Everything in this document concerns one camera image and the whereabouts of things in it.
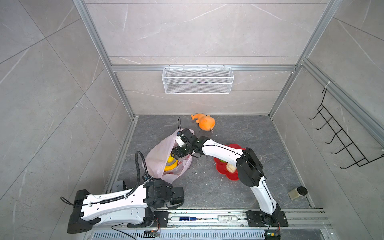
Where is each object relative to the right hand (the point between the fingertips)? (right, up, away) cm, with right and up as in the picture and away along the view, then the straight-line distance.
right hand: (175, 151), depth 89 cm
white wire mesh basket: (+14, +47, +12) cm, 51 cm away
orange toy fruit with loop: (+20, +18, +17) cm, 32 cm away
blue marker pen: (+8, -31, -16) cm, 36 cm away
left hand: (-2, -18, -18) cm, 26 cm away
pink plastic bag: (-9, -3, -10) cm, 14 cm away
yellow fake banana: (-3, -10, +1) cm, 10 cm away
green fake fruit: (+23, +1, -28) cm, 37 cm away
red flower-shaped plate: (+28, -8, -3) cm, 29 cm away
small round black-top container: (-27, -15, -15) cm, 34 cm away
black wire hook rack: (+79, +13, -21) cm, 82 cm away
